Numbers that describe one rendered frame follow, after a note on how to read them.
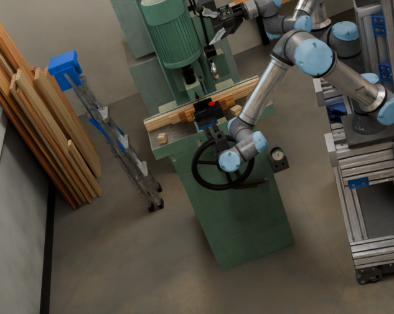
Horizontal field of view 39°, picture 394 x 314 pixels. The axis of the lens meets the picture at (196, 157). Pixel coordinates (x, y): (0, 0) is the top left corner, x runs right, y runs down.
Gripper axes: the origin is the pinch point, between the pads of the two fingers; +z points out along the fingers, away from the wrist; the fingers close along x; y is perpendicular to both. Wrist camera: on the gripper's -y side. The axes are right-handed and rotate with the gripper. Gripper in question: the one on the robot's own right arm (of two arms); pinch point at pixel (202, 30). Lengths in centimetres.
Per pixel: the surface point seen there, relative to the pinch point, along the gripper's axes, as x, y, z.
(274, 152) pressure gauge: 52, -40, -12
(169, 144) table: 34, -28, 32
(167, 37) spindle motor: -2.2, 1.7, 15.1
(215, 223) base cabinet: 69, -70, 27
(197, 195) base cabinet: 55, -53, 30
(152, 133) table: 22, -36, 39
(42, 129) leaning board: -36, -113, 114
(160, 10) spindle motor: -9.6, 11.9, 13.6
